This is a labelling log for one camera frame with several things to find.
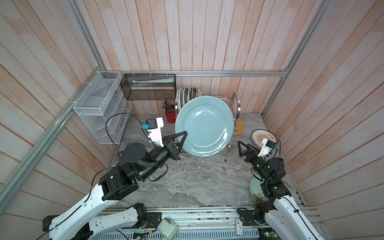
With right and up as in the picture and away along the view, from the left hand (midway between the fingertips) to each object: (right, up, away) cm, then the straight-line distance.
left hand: (187, 137), depth 50 cm
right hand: (+28, -5, +24) cm, 37 cm away
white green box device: (-9, -44, +17) cm, 48 cm away
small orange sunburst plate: (+52, -2, +57) cm, 77 cm away
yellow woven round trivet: (+40, +4, +60) cm, 73 cm away
